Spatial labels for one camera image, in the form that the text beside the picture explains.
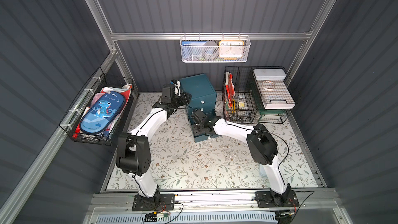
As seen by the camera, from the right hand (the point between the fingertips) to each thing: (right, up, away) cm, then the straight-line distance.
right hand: (199, 125), depth 95 cm
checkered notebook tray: (+46, +19, -4) cm, 50 cm away
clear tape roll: (+44, +25, +1) cm, 51 cm away
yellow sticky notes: (+31, +13, +17) cm, 38 cm away
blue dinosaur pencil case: (-40, +9, -30) cm, 51 cm away
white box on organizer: (+47, +33, +6) cm, 58 cm away
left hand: (-4, +17, -6) cm, 19 cm away
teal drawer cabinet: (+3, +17, -3) cm, 17 cm away
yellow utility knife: (+24, +12, +16) cm, 31 cm away
